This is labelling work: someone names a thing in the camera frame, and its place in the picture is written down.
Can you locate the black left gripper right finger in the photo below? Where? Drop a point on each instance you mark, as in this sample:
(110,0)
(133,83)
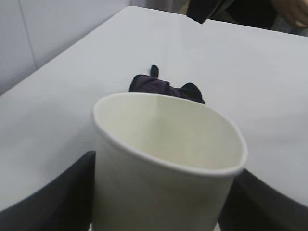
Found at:
(264,209)

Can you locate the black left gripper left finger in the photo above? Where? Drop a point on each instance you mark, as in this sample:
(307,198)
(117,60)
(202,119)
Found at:
(48,199)

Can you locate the white paper cup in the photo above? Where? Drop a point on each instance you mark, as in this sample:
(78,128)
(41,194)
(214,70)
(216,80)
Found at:
(156,187)

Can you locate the purple and black cloth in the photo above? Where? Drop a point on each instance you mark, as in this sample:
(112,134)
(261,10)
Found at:
(156,85)

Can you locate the blurry seated person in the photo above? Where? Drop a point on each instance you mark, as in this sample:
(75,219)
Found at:
(296,12)

